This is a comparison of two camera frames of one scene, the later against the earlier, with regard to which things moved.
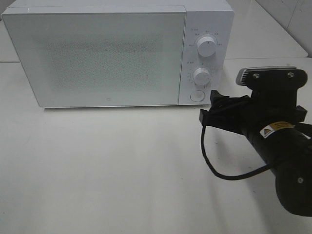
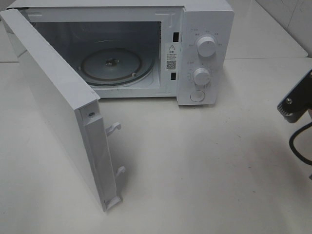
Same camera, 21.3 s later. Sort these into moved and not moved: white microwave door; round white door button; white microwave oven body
Moved: white microwave door
Not moved: white microwave oven body; round white door button
